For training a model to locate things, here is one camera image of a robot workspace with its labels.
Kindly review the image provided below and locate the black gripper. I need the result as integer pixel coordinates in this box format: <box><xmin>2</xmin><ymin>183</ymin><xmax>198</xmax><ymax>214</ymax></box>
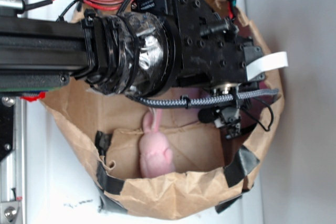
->
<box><xmin>135</xmin><ymin>0</ymin><xmax>263</xmax><ymax>88</ymax></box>

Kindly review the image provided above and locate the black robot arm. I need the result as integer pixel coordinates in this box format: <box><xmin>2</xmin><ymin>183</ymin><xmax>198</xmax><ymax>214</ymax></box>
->
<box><xmin>1</xmin><ymin>0</ymin><xmax>263</xmax><ymax>98</ymax></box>

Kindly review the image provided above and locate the brown paper bag bin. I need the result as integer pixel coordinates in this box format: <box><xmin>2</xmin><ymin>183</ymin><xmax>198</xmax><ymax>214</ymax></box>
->
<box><xmin>39</xmin><ymin>0</ymin><xmax>286</xmax><ymax>221</ymax></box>

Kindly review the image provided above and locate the pink plush bunny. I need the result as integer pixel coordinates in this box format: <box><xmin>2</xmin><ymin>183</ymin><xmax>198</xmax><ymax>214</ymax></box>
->
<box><xmin>138</xmin><ymin>87</ymin><xmax>208</xmax><ymax>178</ymax></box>

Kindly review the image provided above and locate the black mounting plate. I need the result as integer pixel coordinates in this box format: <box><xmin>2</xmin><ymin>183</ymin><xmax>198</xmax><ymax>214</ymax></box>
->
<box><xmin>1</xmin><ymin>97</ymin><xmax>16</xmax><ymax>162</ymax></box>

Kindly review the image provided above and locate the grey braided cable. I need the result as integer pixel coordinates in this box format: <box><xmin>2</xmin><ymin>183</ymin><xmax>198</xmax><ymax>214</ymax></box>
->
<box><xmin>128</xmin><ymin>88</ymin><xmax>280</xmax><ymax>109</ymax></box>

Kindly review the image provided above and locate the white flat ribbon cable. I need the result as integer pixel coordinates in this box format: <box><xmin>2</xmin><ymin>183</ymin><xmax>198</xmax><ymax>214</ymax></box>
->
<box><xmin>246</xmin><ymin>51</ymin><xmax>289</xmax><ymax>81</ymax></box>

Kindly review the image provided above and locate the aluminium frame rail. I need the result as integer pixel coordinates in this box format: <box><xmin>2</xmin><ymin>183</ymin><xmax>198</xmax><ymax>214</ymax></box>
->
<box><xmin>1</xmin><ymin>97</ymin><xmax>27</xmax><ymax>223</ymax></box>

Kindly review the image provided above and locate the silver corner bracket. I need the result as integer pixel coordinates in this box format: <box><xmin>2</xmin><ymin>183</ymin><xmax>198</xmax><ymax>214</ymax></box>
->
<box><xmin>1</xmin><ymin>201</ymin><xmax>23</xmax><ymax>224</ymax></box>

